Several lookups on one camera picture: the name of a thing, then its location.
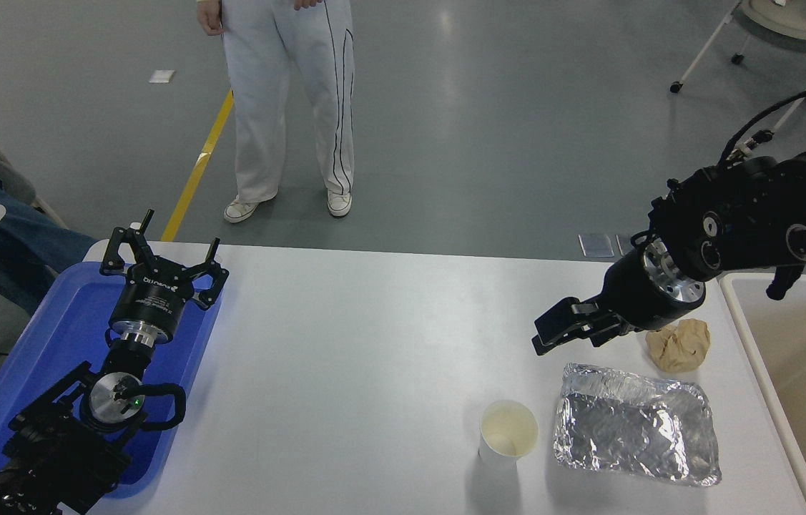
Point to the standing person's left hand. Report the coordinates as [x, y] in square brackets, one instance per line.
[306, 3]

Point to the standing person's right hand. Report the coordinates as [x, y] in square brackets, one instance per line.
[209, 18]

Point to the white paper cup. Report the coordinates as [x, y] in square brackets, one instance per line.
[510, 429]

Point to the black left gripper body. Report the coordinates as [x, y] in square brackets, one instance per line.
[152, 304]

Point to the white paper scrap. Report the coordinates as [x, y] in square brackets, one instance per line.
[161, 76]

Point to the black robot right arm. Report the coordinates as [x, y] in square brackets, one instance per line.
[753, 214]

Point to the standing person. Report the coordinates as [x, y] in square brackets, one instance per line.
[259, 107]

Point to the crumpled tan paper ball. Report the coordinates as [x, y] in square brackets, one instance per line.
[678, 347]

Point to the seated person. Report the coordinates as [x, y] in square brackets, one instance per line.
[16, 236]

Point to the crumpled silver foil tray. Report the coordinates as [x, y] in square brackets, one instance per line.
[631, 429]

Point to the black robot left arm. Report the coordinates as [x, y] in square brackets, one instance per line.
[52, 450]

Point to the blue plastic tray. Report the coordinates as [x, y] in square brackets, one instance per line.
[66, 336]

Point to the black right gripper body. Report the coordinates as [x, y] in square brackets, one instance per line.
[639, 297]

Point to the white wheeled chair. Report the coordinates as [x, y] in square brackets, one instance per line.
[789, 18]

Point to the metal floor plate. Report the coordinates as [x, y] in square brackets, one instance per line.
[623, 244]
[596, 245]

